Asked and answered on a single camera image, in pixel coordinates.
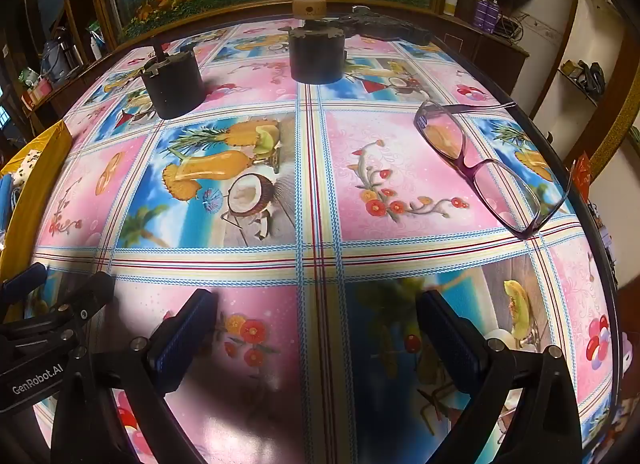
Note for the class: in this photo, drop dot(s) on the black cylindrical motor with shaft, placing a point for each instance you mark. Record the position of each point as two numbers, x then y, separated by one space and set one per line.
175 89

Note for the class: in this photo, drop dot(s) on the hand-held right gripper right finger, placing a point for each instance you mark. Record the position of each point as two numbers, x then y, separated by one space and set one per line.
450 336

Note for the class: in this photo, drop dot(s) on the red paper decoration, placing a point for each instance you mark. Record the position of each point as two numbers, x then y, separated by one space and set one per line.
582 176

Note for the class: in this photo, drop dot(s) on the black plastic tool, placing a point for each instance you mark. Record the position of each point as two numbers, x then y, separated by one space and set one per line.
390 26

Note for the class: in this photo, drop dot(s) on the fruit print tablecloth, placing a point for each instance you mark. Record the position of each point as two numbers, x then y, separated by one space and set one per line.
320 184

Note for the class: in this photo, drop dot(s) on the grey blue thermos kettle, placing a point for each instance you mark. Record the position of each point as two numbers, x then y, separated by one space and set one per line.
52 56

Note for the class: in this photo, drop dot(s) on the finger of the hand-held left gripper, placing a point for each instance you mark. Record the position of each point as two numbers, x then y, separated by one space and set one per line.
25 278
95 291

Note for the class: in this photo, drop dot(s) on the pink box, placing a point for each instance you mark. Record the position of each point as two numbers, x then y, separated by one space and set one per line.
41 90

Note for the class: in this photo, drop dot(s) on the purple bottle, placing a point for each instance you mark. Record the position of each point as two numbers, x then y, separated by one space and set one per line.
482 11
494 15

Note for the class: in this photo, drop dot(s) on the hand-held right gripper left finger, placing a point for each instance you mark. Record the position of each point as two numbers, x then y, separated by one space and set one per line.
182 324

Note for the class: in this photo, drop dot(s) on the yellow rimmed white tray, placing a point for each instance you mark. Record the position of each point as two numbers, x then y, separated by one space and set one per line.
47 154

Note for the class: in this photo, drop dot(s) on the white spray bottle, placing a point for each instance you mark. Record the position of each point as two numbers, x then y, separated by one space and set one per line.
95 46

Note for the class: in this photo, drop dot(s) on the black cylindrical motor with gear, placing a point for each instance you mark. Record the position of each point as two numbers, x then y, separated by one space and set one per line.
317 61

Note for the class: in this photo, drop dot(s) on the purple frame glasses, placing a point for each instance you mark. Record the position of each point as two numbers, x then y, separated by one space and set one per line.
472 169

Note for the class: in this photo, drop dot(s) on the green packet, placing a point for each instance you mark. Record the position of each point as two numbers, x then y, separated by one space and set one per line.
27 76

